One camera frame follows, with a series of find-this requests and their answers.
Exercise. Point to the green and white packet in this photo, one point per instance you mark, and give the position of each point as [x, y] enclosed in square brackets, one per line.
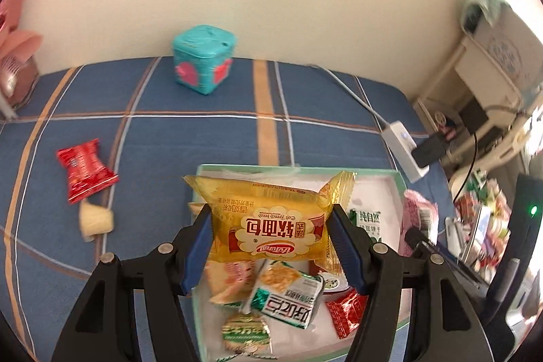
[284, 296]

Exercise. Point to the white power strip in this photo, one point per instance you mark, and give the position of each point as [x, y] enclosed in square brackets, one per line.
[403, 145]

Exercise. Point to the pile of colourful packets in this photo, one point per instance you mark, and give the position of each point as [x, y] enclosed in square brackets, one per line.
[483, 213]

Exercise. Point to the pale cake in clear wrapper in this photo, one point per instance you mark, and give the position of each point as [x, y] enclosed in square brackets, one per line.
[96, 222]

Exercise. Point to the red and white packet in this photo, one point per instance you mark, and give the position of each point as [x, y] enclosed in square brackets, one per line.
[345, 313]

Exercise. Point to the clear pink box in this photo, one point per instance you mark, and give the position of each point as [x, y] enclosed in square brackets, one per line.
[23, 84]

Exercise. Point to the pink packet with barcode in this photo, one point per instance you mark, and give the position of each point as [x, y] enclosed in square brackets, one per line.
[418, 213]

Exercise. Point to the black power adapter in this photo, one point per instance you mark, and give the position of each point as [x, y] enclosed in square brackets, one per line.
[430, 152]

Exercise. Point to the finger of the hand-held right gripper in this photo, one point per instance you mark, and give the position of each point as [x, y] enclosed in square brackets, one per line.
[418, 239]

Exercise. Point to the yellow bread packet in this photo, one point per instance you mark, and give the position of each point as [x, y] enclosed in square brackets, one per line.
[271, 222]

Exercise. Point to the white tray with green rim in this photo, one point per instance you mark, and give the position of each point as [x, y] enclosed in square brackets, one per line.
[203, 328]

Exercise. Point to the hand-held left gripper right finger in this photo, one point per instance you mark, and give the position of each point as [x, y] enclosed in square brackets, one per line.
[345, 251]

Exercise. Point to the green cookie packet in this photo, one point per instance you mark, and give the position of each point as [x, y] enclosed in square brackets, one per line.
[246, 334]

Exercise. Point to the red candy-shaped packet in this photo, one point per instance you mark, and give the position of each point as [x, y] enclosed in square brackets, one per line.
[87, 171]

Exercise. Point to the blue plaid tablecloth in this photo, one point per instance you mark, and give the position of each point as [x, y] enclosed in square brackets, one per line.
[169, 141]

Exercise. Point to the white furniture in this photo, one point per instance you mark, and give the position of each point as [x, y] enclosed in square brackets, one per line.
[488, 61]

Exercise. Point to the orange triangular packet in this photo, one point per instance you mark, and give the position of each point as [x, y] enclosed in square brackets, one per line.
[229, 281]

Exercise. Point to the teal toy box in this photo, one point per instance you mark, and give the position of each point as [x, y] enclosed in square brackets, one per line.
[203, 56]

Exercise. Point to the cream white packet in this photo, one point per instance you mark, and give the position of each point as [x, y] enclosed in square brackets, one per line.
[263, 177]

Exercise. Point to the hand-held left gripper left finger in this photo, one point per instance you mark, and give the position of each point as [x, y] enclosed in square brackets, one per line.
[196, 251]

